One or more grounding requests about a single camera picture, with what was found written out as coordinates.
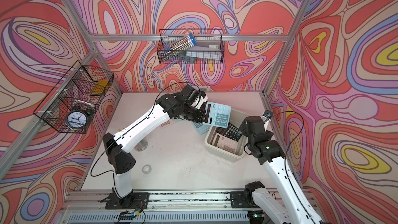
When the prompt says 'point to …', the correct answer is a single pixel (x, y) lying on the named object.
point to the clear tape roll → (146, 169)
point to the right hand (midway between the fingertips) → (254, 129)
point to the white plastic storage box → (216, 151)
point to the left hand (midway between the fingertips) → (208, 119)
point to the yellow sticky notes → (99, 86)
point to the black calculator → (231, 131)
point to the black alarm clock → (78, 118)
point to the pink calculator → (225, 143)
